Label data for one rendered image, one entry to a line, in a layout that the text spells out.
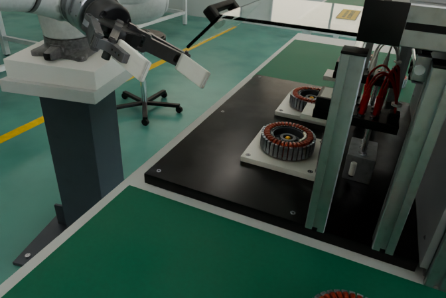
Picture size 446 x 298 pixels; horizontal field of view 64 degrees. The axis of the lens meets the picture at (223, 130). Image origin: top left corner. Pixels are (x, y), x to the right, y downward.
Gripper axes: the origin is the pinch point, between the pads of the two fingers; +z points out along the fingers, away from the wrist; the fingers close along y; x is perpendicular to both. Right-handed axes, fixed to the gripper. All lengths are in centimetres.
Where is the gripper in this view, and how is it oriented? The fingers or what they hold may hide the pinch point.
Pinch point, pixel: (174, 73)
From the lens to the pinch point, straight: 55.8
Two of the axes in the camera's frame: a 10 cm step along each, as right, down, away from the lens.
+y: -5.6, 0.3, -8.3
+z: 7.0, 5.6, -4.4
